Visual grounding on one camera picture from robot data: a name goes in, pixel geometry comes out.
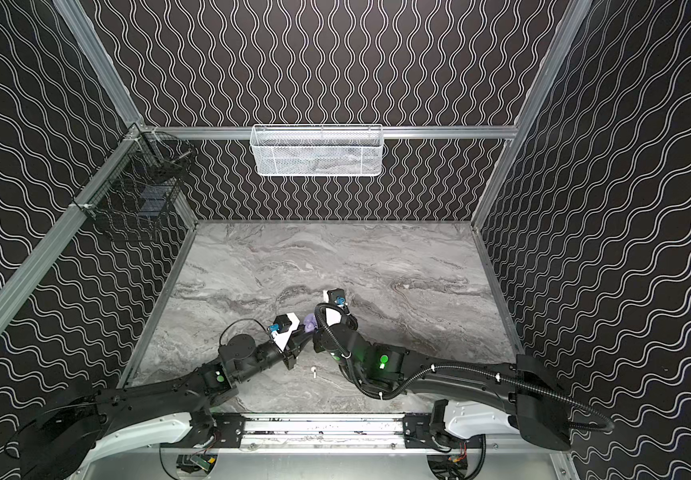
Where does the purple earbud charging case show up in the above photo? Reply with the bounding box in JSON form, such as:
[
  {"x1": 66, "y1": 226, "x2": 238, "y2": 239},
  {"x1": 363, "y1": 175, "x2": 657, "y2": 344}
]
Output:
[{"x1": 302, "y1": 313, "x2": 318, "y2": 333}]

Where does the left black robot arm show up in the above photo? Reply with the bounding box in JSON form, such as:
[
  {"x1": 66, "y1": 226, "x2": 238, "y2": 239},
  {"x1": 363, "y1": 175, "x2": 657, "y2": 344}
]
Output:
[{"x1": 13, "y1": 328, "x2": 315, "y2": 479}]

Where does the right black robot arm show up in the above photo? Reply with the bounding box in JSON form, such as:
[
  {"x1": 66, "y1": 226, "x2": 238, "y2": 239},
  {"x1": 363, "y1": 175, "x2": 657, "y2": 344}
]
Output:
[{"x1": 314, "y1": 304, "x2": 571, "y2": 451}]

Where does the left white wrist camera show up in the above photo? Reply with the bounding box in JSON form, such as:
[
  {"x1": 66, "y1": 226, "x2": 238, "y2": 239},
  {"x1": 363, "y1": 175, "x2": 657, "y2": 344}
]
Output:
[{"x1": 268, "y1": 313, "x2": 300, "y2": 352}]

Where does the black corrugated cable conduit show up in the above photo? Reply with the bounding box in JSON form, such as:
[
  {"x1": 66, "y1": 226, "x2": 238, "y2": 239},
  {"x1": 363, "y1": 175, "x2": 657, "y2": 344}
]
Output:
[{"x1": 313, "y1": 302, "x2": 617, "y2": 433}]

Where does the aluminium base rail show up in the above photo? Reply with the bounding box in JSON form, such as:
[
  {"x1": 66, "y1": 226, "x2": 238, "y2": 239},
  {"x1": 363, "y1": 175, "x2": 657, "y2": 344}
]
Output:
[{"x1": 80, "y1": 411, "x2": 569, "y2": 455}]

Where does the white wire mesh basket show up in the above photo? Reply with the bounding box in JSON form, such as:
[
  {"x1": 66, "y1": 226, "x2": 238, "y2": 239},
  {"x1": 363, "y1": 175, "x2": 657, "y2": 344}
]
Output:
[{"x1": 249, "y1": 124, "x2": 385, "y2": 177}]

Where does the black wire mesh basket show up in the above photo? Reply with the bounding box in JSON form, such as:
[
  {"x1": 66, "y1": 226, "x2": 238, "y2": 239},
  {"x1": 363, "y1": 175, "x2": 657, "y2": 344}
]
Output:
[{"x1": 78, "y1": 131, "x2": 196, "y2": 243}]

